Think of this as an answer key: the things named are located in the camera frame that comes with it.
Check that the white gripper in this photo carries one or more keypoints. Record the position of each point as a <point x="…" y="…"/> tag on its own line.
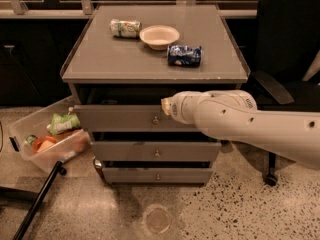
<point x="175" y="109"/>

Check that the grey top drawer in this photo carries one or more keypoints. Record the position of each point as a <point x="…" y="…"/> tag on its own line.
<point x="128" y="118"/>

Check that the grey drawer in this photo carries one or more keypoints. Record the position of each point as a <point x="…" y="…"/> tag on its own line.
<point x="157" y="175"/>
<point x="128" y="118"/>
<point x="155" y="151"/>

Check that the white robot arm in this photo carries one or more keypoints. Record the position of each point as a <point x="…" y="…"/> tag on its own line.
<point x="233" y="115"/>

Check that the grey drawer cabinet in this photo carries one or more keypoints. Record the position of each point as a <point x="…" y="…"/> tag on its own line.
<point x="108" y="70"/>

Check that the grey middle drawer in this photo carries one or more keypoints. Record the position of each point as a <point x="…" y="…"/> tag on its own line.
<point x="155" y="151"/>

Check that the grey bottom drawer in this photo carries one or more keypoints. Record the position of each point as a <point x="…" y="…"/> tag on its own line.
<point x="157" y="175"/>

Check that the blue crushed can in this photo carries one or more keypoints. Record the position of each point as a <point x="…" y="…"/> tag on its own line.
<point x="185" y="56"/>

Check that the beige paper bowl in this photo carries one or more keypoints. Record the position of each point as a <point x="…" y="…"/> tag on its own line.
<point x="159" y="37"/>

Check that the brown bottle behind cabinet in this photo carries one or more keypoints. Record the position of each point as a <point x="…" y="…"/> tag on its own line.
<point x="98" y="167"/>

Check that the green snack bag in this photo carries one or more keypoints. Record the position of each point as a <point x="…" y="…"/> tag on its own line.
<point x="61" y="123"/>

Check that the round floor drain cover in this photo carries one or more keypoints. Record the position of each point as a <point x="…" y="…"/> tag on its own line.
<point x="156" y="219"/>

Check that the clear plastic storage bin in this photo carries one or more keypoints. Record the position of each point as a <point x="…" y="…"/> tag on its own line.
<point x="49" y="135"/>

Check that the black metal bar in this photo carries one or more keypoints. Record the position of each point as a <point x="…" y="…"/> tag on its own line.
<point x="57" y="169"/>

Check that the orange round object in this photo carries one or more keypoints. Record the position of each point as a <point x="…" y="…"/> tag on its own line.
<point x="42" y="144"/>

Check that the small green can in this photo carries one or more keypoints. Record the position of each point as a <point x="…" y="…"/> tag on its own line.
<point x="30" y="139"/>

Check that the black office chair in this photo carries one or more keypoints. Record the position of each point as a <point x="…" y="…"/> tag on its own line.
<point x="285" y="72"/>

